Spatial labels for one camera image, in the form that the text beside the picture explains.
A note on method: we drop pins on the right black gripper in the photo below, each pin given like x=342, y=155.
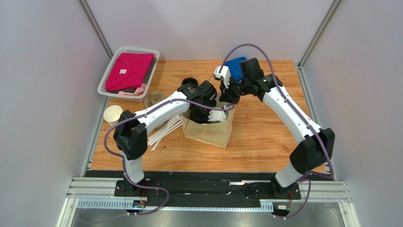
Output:
x=228, y=95

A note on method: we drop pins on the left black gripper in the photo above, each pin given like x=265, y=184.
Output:
x=193, y=117

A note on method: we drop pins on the beige paper bag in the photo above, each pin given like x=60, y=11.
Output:
x=214, y=133

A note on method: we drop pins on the stack of black lids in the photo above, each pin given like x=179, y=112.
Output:
x=190, y=81

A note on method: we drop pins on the cardboard cup carrier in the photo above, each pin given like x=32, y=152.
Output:
x=153, y=98

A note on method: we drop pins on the stack of paper cups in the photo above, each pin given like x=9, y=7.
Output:
x=112, y=114

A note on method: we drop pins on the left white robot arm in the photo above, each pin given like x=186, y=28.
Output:
x=131, y=132

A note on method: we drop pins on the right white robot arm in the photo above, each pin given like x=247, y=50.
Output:
x=314, y=143

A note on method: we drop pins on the blue folded cloth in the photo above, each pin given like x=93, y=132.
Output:
x=234, y=68

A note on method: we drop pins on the white wrapped straw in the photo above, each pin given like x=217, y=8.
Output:
x=173, y=124
x=165, y=132
x=169, y=123
x=156, y=145

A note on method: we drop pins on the white plastic basket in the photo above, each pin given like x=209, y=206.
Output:
x=129, y=68

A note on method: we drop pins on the magenta folded cloth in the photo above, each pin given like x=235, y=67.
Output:
x=130, y=70

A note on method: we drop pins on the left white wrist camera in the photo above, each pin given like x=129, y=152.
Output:
x=217, y=116

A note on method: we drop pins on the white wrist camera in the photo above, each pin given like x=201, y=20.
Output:
x=222, y=73
x=217, y=116

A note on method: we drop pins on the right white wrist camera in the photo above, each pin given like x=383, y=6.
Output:
x=222, y=73

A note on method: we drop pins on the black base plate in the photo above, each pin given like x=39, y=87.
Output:
x=207, y=189

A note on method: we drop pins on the aluminium frame rail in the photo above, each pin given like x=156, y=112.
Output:
x=331, y=197

